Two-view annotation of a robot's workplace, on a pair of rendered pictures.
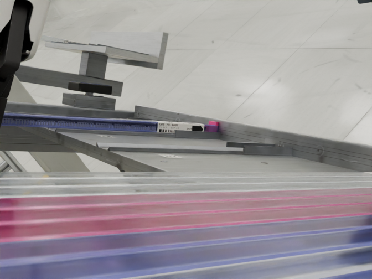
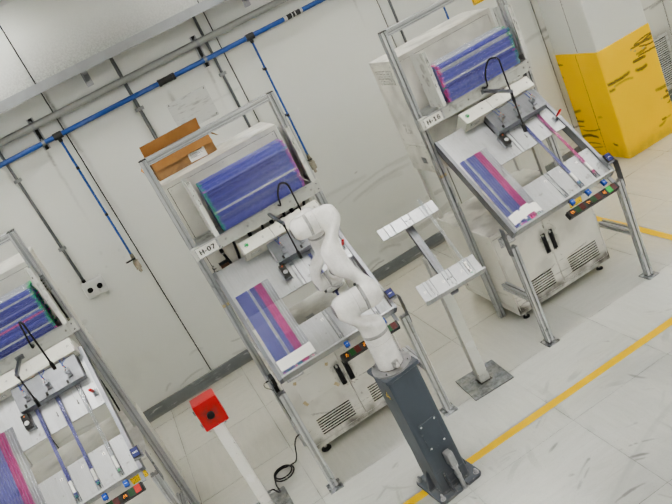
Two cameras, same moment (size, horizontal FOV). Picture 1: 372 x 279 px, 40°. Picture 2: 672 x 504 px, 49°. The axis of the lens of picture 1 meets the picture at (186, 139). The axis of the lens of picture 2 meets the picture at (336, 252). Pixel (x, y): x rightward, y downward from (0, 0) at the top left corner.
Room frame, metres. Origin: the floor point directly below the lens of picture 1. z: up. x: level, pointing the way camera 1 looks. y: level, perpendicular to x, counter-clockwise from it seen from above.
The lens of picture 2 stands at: (1.22, -3.28, 2.38)
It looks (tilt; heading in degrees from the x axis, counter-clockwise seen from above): 20 degrees down; 101
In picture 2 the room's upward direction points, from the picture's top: 27 degrees counter-clockwise
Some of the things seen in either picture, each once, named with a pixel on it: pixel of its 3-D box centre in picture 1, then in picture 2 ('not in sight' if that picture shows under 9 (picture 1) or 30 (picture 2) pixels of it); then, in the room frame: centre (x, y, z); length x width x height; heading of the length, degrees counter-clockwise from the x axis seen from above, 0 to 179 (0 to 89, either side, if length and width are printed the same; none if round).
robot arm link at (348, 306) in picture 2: not in sight; (357, 314); (0.62, -0.45, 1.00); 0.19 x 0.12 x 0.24; 18
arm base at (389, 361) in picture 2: not in sight; (383, 349); (0.65, -0.44, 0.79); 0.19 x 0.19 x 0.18
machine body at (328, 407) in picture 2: not in sight; (331, 362); (0.13, 0.49, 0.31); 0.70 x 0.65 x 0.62; 23
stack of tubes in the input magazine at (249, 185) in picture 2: not in sight; (251, 184); (0.24, 0.40, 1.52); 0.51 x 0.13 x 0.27; 23
